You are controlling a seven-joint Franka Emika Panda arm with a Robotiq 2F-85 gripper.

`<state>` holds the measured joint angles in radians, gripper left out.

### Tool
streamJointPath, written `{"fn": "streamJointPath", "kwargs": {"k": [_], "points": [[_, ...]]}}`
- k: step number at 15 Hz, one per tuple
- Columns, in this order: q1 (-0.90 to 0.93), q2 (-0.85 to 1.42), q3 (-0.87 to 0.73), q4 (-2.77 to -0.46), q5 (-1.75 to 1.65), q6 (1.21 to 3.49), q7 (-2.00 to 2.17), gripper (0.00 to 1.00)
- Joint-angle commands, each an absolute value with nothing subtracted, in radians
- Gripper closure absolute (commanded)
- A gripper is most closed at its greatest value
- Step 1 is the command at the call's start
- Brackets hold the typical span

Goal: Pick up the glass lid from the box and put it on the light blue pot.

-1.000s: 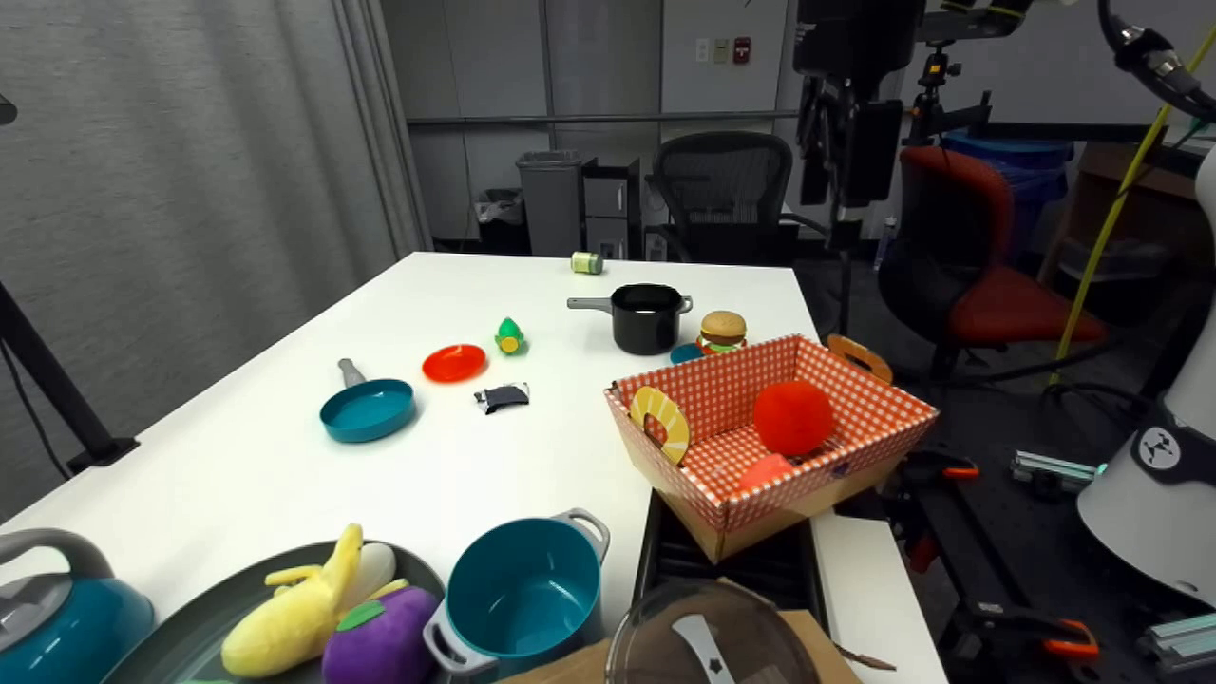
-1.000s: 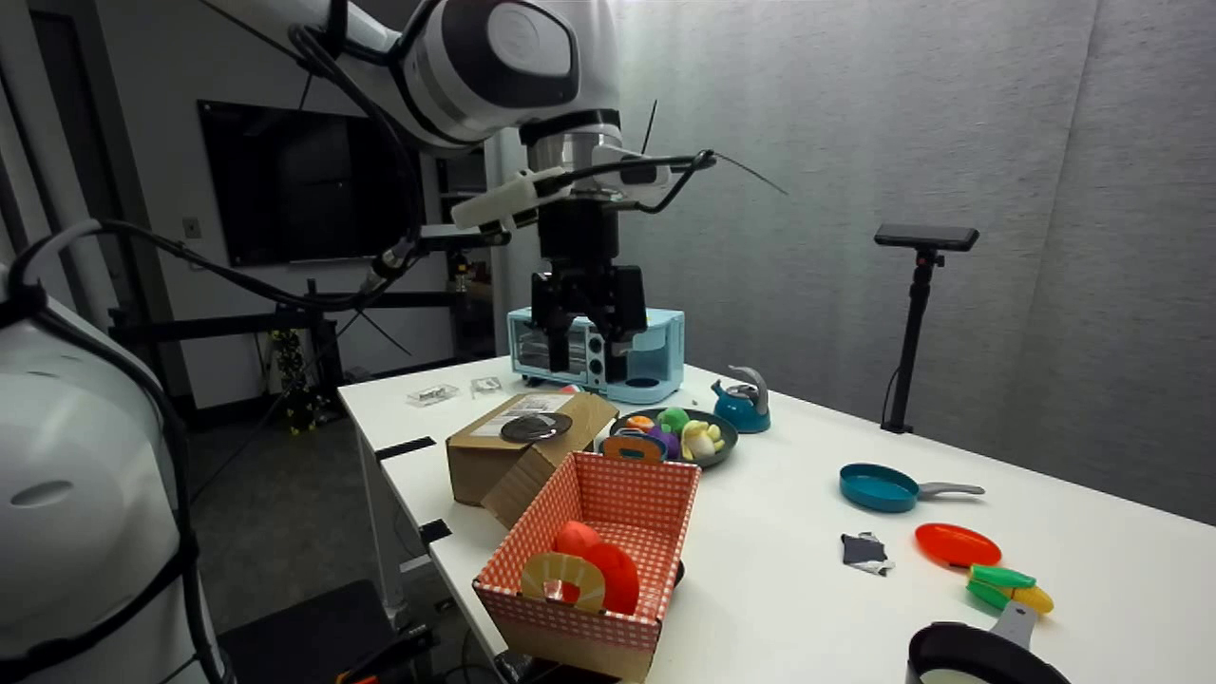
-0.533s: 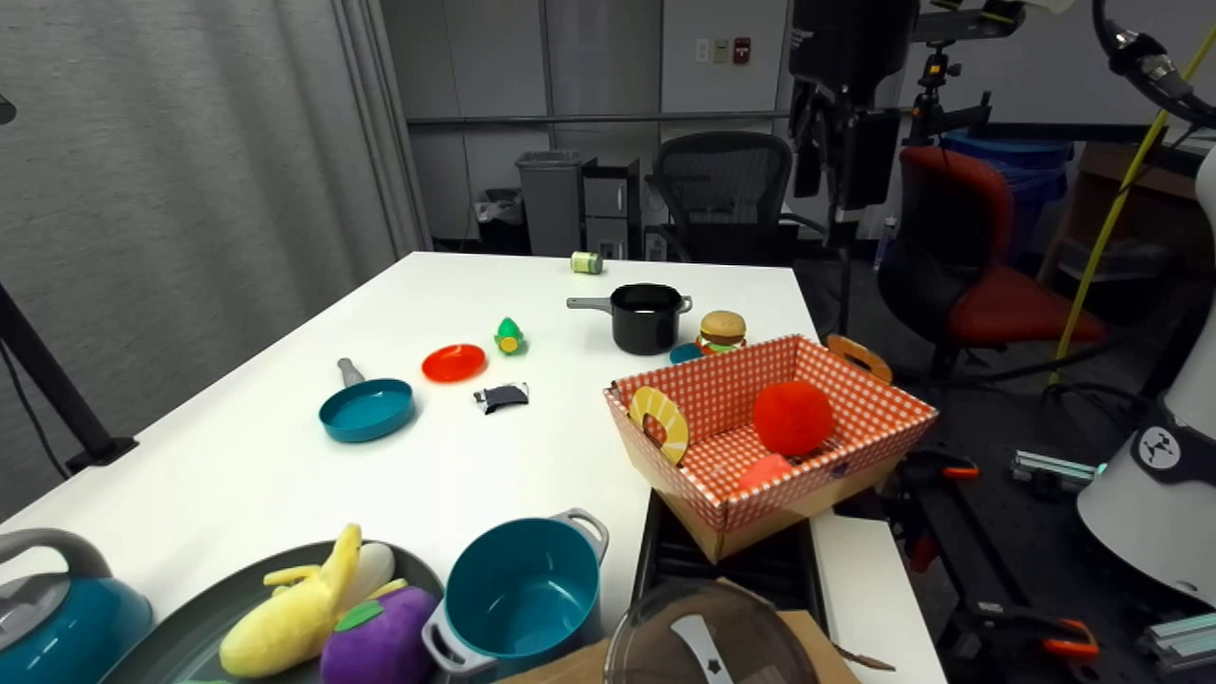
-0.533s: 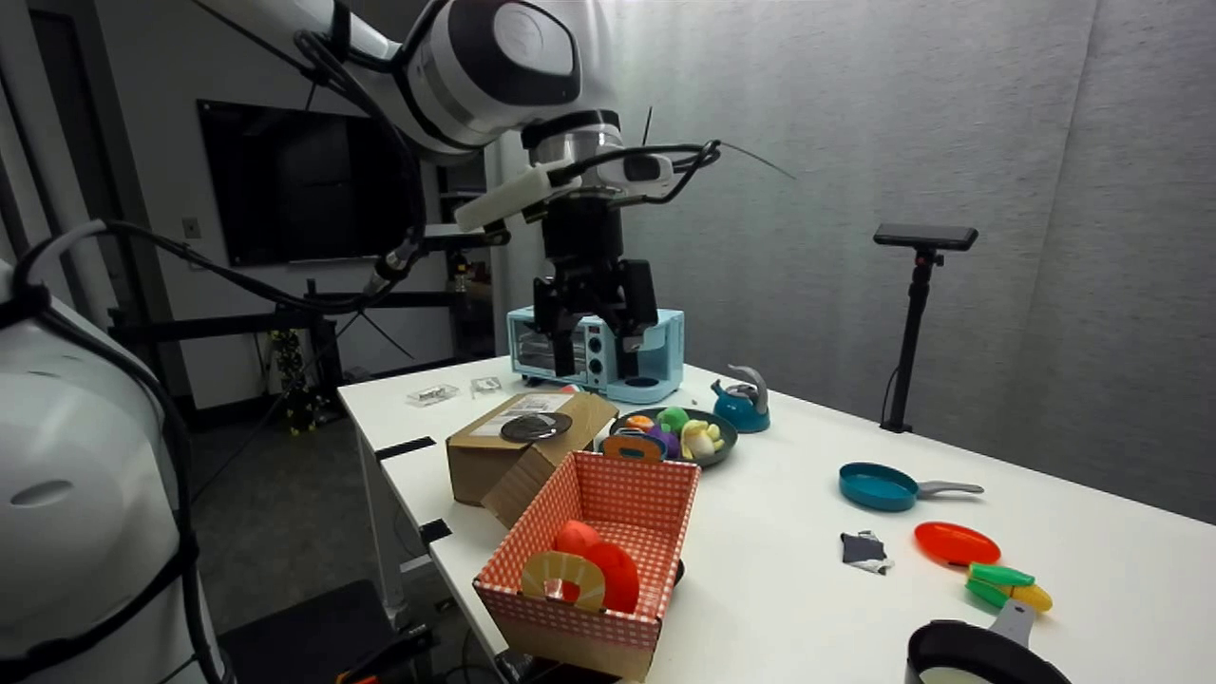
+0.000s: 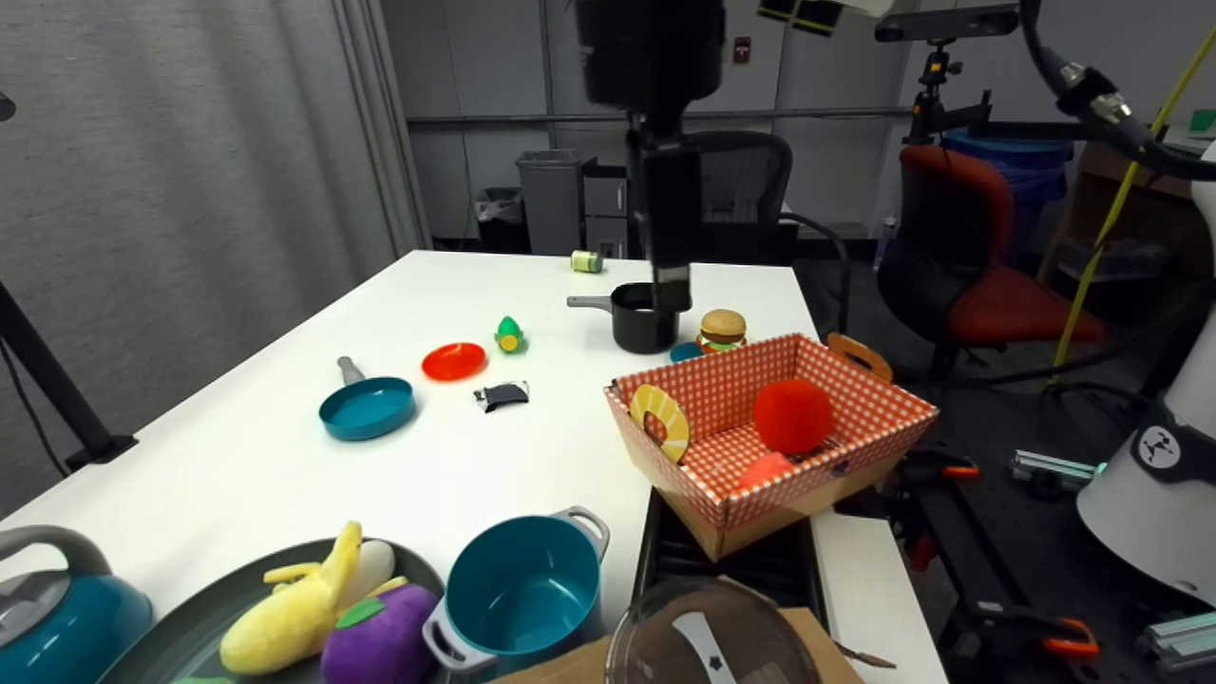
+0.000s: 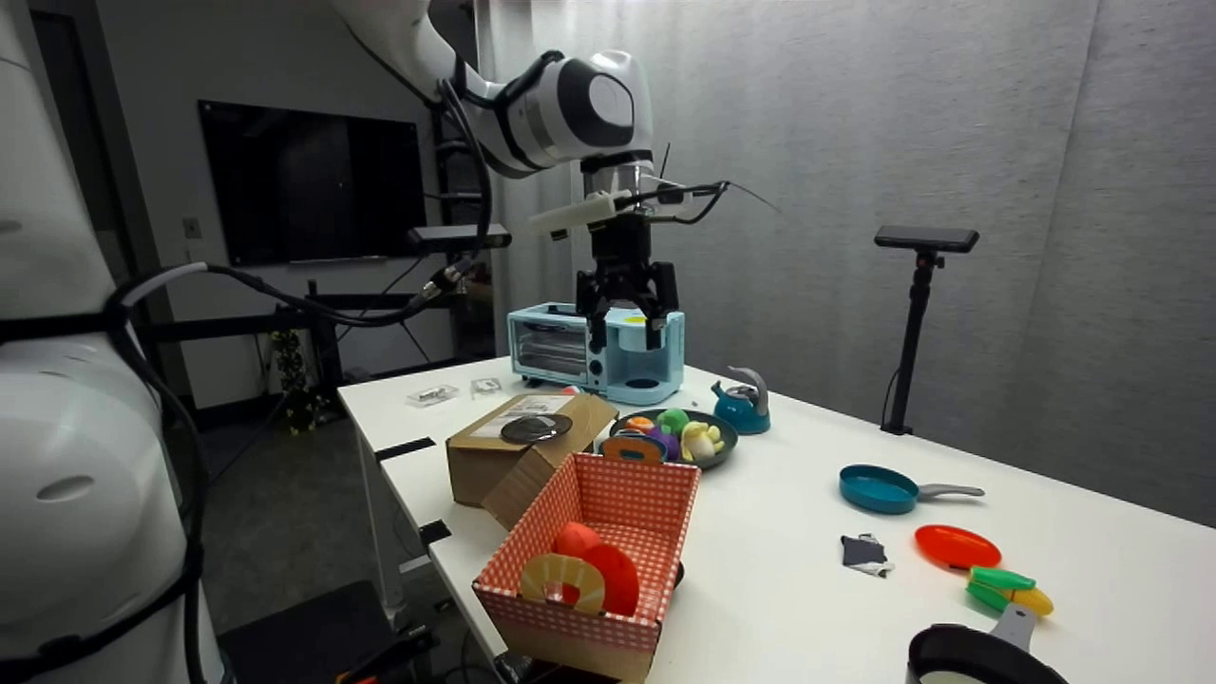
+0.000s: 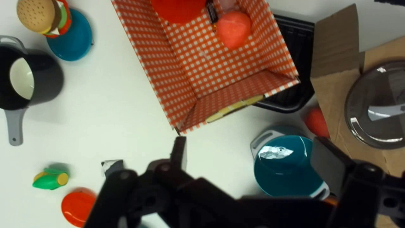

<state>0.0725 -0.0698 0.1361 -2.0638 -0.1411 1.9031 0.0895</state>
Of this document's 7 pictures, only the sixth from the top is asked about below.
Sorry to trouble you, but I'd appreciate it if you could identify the orange flat plate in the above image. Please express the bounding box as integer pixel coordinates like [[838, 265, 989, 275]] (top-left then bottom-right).
[[913, 520, 1005, 579]]

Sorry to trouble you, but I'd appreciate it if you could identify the black stereo camera bar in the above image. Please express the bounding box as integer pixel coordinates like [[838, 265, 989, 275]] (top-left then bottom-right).
[[870, 225, 985, 255]]

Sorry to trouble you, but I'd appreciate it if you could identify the brown cardboard box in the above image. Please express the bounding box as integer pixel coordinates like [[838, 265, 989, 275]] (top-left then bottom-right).
[[439, 387, 620, 533]]

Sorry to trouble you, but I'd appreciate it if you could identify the dark round tray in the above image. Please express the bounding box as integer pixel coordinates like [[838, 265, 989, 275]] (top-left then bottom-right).
[[604, 406, 741, 474]]

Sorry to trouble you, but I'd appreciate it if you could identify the black flat screen monitor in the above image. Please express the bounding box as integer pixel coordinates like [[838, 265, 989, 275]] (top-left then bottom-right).
[[192, 94, 428, 270]]

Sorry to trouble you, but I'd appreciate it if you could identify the small dark folded object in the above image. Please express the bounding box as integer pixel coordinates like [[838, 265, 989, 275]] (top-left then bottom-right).
[[836, 530, 893, 581]]

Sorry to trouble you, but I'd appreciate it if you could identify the teal kettle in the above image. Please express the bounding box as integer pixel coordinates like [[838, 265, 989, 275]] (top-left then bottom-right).
[[710, 367, 774, 438]]

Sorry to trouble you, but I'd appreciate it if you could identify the black pot with grey handle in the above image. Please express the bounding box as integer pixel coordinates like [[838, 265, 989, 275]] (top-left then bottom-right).
[[905, 601, 1074, 684]]

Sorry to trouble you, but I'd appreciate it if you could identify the light blue toaster oven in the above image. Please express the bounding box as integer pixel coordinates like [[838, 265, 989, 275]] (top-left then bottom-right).
[[504, 298, 688, 411]]

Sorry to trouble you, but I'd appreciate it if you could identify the orange round toy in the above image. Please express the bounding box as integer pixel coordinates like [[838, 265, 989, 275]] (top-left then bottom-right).
[[552, 517, 604, 564]]

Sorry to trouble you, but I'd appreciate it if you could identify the black zip tie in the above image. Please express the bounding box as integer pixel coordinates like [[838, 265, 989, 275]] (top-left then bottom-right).
[[726, 178, 784, 212]]

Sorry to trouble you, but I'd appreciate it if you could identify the black cable bundle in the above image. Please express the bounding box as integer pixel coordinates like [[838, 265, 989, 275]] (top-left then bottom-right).
[[0, 73, 501, 684]]

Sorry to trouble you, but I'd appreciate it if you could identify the dark grey round lid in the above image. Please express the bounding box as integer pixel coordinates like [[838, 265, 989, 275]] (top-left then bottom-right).
[[496, 411, 577, 450]]

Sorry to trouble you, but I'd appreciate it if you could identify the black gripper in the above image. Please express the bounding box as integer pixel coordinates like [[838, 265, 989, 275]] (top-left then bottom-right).
[[575, 212, 681, 354]]

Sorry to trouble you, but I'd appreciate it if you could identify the black camera tripod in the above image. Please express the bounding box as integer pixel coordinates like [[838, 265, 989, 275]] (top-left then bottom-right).
[[881, 244, 948, 438]]

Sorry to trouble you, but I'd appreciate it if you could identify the orange white checkered box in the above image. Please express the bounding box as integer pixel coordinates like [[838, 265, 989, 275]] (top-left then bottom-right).
[[472, 454, 701, 684]]

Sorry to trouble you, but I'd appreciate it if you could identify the small decorated tree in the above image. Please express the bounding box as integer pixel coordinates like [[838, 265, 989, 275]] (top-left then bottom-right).
[[266, 321, 323, 438]]

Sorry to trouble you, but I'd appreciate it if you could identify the teal frying pan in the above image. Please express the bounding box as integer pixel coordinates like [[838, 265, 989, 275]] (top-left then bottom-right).
[[836, 460, 989, 520]]

